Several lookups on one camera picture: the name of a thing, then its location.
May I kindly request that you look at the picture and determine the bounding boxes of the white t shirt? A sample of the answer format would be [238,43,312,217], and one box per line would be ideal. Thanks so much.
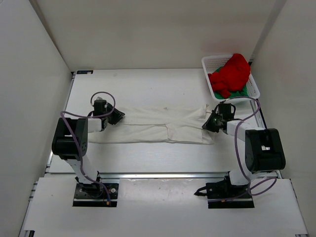
[88,104,214,145]

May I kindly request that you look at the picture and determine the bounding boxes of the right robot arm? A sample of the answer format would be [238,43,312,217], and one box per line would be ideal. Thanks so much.
[202,103,286,198]

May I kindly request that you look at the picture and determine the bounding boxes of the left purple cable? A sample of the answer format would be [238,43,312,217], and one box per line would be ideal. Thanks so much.
[60,91,117,207]

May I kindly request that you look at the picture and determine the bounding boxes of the white plastic basket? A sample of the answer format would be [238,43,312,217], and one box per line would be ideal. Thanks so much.
[201,54,260,103]

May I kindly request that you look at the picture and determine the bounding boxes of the purple cable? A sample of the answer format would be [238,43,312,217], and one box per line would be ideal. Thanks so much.
[60,91,117,207]
[208,96,277,203]

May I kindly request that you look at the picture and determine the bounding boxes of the blue label sticker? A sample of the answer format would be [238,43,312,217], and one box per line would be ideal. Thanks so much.
[76,70,94,75]

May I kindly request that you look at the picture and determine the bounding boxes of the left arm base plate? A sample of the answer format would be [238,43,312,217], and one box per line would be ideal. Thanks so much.
[73,180,119,207]

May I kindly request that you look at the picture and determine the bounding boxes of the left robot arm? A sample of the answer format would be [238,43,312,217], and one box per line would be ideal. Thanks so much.
[52,97,125,198]

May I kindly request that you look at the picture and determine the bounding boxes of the green t shirt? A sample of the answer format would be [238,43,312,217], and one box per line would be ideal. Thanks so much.
[208,67,250,99]

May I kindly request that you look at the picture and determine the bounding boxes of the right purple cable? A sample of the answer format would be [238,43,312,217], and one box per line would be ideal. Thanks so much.
[208,96,277,203]

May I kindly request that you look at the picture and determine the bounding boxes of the red t shirt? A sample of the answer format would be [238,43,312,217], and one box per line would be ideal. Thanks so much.
[208,53,250,99]

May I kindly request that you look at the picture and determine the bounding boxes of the aluminium table rail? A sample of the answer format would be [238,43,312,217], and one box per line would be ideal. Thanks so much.
[100,172,226,179]

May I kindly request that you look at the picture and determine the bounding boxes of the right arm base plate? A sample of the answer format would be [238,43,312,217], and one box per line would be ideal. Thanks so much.
[194,179,255,209]

